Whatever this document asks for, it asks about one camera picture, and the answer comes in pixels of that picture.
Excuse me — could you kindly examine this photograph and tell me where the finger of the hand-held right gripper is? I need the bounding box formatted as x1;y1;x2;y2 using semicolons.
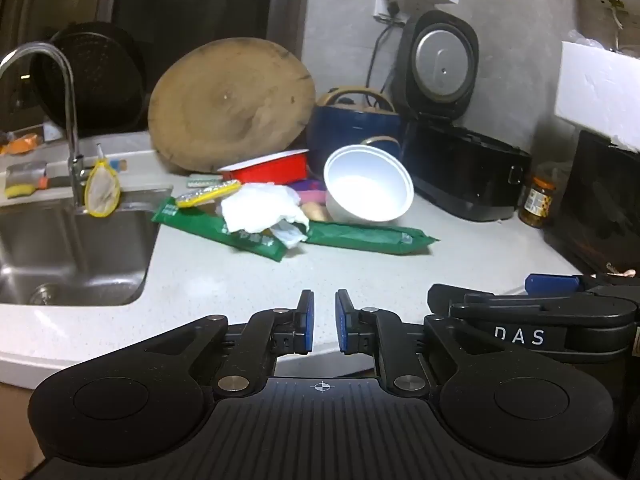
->
525;273;597;297
428;283;502;318

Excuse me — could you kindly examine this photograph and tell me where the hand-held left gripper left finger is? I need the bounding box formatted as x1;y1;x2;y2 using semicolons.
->
145;290;316;399

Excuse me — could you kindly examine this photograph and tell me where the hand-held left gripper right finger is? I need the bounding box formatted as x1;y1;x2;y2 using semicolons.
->
334;288;501;399

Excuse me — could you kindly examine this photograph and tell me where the small ginger piece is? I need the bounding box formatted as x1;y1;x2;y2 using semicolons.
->
300;201;331;222

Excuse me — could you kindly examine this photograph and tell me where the white tissue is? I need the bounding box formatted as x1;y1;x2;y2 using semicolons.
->
220;182;312;235

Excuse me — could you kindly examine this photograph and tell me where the green snack packet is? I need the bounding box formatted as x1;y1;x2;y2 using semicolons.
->
302;220;440;257
151;195;286;263

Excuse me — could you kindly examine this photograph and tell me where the red rectangular food container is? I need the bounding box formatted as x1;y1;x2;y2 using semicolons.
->
217;149;311;185

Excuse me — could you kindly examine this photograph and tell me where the glass sauce jar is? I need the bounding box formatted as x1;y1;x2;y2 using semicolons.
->
518;175;557;229

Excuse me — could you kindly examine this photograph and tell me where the black countertop appliance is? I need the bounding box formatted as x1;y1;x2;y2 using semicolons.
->
542;130;640;282

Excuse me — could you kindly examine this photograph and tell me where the purple and pink sponge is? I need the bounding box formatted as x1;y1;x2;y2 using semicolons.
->
290;180;329;206

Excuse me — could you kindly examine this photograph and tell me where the black rice cooker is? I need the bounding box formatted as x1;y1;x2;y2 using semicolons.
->
391;9;532;223

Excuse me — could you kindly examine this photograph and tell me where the white plastic bowl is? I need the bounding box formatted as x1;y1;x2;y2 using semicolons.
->
323;144;415;226

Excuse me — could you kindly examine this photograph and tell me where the navy blue electric cooker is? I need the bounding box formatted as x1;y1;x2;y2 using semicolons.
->
306;87;404;179

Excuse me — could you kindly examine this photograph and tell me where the white cardboard box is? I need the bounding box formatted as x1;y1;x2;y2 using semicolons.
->
554;40;640;154

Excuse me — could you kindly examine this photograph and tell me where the round wooden cutting board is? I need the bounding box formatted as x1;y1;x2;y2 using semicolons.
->
148;39;317;175

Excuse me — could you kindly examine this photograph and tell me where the stainless steel sink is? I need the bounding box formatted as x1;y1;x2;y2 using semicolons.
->
0;187;174;307

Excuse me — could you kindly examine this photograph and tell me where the yellow mesh sink strainer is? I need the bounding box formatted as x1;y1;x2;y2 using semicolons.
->
84;156;122;219

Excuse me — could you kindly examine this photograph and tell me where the metal sink faucet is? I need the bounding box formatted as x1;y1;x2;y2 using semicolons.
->
0;42;107;209

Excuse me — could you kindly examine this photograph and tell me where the kitchen cleaver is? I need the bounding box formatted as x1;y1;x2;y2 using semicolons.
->
6;161;72;190

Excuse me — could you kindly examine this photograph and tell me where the black round pan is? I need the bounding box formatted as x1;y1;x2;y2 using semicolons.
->
30;21;149;137

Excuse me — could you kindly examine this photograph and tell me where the orange cloth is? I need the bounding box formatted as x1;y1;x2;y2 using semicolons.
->
0;133;40;156

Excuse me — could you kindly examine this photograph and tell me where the dark window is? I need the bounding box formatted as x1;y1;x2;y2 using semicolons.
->
0;0;277;136

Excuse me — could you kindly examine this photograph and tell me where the black power cable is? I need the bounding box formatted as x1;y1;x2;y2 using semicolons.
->
366;2;402;97

